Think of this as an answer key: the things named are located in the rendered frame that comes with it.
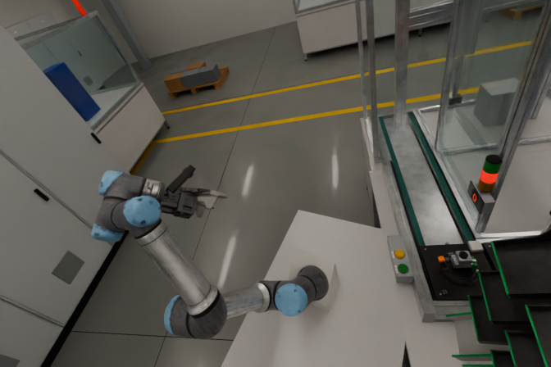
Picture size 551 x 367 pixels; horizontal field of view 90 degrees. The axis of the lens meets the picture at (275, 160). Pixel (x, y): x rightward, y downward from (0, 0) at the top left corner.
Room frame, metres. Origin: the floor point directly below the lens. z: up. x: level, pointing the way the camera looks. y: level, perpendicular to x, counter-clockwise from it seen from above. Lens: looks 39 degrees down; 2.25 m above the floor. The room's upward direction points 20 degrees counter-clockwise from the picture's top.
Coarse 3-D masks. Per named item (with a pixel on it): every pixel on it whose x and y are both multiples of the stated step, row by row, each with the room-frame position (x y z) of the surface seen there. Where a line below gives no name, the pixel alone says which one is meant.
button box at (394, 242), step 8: (392, 240) 0.69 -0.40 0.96; (400, 240) 0.67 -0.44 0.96; (392, 248) 0.65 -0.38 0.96; (400, 248) 0.63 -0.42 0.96; (392, 256) 0.61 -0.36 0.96; (392, 264) 0.60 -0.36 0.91; (408, 264) 0.55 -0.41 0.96; (400, 272) 0.53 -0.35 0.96; (408, 272) 0.52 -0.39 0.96; (400, 280) 0.51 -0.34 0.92; (408, 280) 0.50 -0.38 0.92
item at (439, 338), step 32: (512, 160) 0.95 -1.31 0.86; (544, 160) 0.88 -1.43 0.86; (384, 192) 1.05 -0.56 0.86; (512, 192) 0.76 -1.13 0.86; (544, 192) 0.70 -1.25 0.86; (384, 224) 0.84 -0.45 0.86; (512, 224) 0.60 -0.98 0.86; (544, 224) 0.55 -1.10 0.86; (416, 320) 0.37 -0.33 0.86; (416, 352) 0.27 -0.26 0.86; (448, 352) 0.24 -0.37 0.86
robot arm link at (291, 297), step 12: (300, 276) 0.60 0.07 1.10; (276, 288) 0.56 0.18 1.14; (288, 288) 0.53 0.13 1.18; (300, 288) 0.52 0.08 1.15; (312, 288) 0.54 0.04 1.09; (276, 300) 0.52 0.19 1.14; (288, 300) 0.50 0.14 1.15; (300, 300) 0.48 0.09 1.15; (312, 300) 0.51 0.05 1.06; (288, 312) 0.47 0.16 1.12; (300, 312) 0.46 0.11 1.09
